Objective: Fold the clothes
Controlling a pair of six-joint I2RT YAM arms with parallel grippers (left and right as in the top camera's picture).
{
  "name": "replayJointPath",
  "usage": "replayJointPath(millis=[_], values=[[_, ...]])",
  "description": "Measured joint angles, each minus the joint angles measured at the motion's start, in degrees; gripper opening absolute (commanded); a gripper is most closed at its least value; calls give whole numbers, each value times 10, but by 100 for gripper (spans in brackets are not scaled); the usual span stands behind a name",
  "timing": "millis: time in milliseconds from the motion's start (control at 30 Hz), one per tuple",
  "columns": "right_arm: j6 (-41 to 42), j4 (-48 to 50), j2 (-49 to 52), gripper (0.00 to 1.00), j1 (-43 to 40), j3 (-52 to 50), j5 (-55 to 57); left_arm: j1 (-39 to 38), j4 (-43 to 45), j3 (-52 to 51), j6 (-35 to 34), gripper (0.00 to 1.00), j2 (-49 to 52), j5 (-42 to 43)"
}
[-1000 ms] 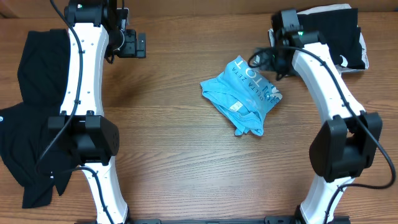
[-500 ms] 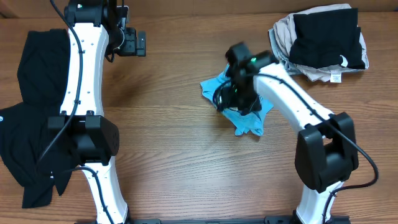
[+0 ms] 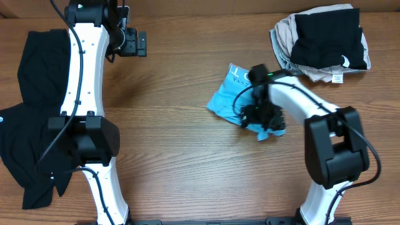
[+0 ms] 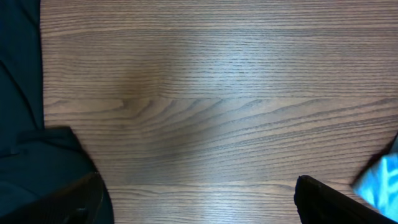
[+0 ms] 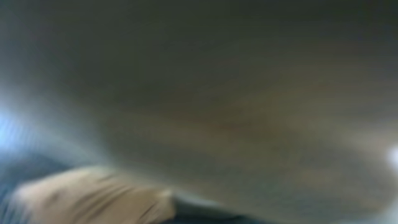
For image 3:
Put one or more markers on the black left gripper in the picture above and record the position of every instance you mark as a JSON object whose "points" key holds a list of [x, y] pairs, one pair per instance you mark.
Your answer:
{"points": [[132, 48]]}

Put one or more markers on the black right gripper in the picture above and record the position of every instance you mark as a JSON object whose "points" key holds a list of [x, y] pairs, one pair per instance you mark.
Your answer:
{"points": [[249, 117]]}

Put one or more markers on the light blue t-shirt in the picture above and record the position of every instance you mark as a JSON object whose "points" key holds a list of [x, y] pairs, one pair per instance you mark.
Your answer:
{"points": [[221, 103]]}

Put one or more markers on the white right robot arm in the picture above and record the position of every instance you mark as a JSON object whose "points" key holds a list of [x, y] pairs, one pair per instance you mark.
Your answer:
{"points": [[335, 147]]}

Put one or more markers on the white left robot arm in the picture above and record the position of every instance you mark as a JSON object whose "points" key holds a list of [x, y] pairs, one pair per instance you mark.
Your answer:
{"points": [[98, 33]]}

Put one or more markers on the grey folded garment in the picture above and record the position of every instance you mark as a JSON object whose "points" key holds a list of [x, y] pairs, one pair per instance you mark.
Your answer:
{"points": [[282, 59]]}

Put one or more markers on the beige folded garment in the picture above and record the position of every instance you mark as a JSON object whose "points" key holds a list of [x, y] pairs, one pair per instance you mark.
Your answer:
{"points": [[287, 35]]}

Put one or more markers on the black folded garment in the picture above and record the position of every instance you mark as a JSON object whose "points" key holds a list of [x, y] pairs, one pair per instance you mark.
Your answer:
{"points": [[328, 39]]}

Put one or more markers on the black garment on left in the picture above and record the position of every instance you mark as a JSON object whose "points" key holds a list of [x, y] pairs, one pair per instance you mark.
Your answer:
{"points": [[43, 79]]}

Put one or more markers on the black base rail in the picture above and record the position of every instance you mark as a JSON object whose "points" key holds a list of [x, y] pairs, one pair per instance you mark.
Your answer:
{"points": [[212, 222]]}

